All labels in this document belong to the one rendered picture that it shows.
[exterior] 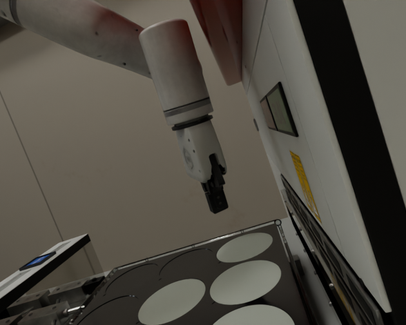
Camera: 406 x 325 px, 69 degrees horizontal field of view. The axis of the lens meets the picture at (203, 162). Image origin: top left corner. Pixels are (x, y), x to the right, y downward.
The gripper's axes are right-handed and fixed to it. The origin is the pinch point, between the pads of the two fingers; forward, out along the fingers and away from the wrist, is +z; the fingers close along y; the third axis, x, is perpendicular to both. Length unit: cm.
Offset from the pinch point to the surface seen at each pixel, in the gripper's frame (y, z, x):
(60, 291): -12.9, 9.1, -33.0
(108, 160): -205, 9, -11
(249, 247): 7.8, 7.0, 0.3
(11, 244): -262, 60, -119
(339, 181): 36.8, -12.7, -5.0
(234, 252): 6.7, 7.2, -2.0
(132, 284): -1.3, 8.4, -19.4
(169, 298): 10.3, 6.7, -14.9
